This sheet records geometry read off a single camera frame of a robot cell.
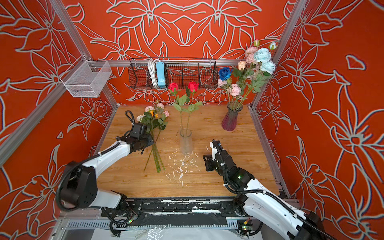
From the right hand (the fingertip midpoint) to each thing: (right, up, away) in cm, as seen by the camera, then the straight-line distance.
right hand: (202, 156), depth 78 cm
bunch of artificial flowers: (-33, +20, +31) cm, 49 cm away
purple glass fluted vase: (+20, +19, +19) cm, 34 cm away
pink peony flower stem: (+19, +36, +5) cm, 41 cm away
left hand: (-31, +8, +11) cm, 34 cm away
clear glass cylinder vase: (-9, +7, +8) cm, 14 cm away
